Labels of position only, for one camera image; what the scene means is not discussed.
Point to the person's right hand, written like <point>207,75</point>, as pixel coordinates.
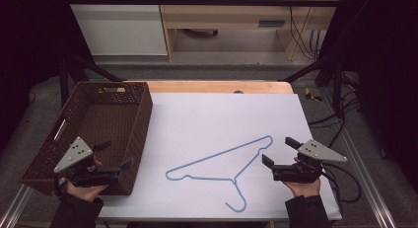
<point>304,189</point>

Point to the black curtain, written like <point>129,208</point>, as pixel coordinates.
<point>384,73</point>
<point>29,57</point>

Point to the person's left hand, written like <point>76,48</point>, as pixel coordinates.
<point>84,191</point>

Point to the black frame crossbar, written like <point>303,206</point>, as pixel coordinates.
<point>197,1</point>

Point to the white cabinet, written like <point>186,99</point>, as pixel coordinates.
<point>121,27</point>

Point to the brown woven basket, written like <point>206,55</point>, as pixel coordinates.
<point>98,119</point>

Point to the black metal stand strut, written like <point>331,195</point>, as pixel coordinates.
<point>82,68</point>
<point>328,68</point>

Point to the aluminium rail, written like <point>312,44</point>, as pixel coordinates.
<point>14,206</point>
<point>368,182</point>

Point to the yellow and black floor tool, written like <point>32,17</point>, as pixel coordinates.
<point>310,94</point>

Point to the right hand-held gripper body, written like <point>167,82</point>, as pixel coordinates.
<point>315,151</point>

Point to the white table cover sheet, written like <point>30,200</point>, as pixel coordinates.
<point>203,122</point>

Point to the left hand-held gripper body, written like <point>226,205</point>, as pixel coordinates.
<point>73,154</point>

